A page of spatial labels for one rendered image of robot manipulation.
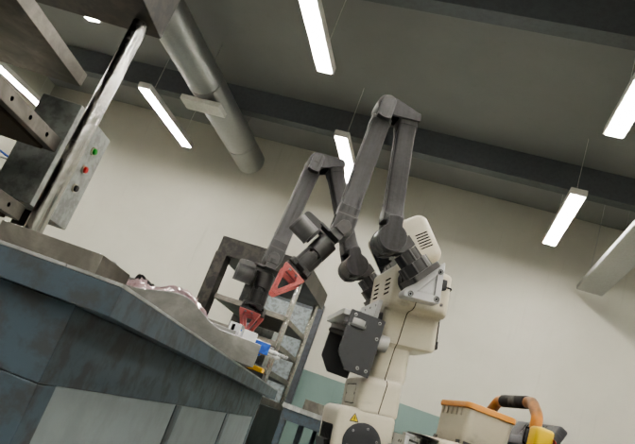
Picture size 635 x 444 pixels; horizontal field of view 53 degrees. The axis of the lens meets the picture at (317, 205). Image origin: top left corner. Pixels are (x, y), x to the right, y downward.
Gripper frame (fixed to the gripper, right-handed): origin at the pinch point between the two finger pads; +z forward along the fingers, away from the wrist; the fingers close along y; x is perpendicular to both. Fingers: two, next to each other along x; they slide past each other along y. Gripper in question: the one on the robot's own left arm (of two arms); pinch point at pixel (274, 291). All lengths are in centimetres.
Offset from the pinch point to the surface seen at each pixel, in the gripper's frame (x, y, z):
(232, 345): 2.8, 7.9, 17.0
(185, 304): -11.6, 9.0, 18.9
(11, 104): -90, -18, 16
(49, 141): -85, -42, 13
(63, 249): -29, 47, 30
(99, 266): -23, 48, 28
